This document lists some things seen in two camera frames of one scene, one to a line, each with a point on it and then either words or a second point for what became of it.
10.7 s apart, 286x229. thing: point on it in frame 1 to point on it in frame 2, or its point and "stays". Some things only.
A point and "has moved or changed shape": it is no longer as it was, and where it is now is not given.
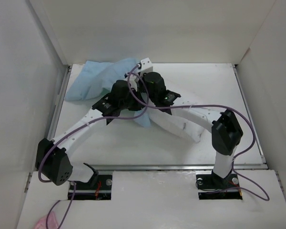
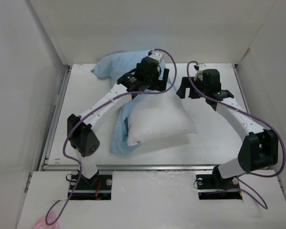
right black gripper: x=142 y=79 to x=185 y=84
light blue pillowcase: x=96 y=77 to x=114 y=67
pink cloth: x=52 y=223 stays
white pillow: x=177 y=123 has moved or changed shape
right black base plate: x=212 y=187 stays
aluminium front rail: x=176 y=168 stays
